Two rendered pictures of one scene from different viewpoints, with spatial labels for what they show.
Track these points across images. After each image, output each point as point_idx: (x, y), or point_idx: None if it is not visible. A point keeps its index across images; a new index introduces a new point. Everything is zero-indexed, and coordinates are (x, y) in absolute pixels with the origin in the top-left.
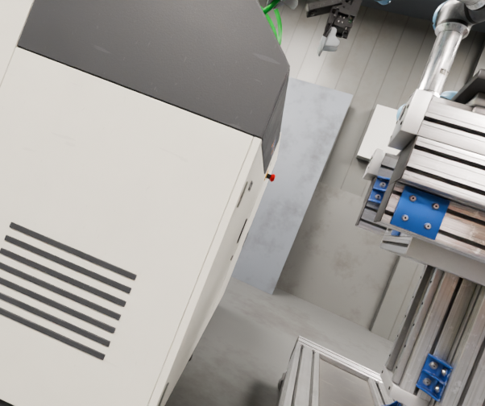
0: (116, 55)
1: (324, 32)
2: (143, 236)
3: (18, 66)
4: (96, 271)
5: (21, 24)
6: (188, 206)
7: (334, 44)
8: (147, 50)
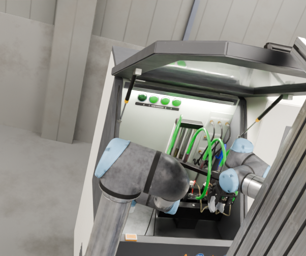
0: (94, 199)
1: (207, 199)
2: None
3: (90, 188)
4: None
5: (93, 172)
6: None
7: (212, 210)
8: (96, 203)
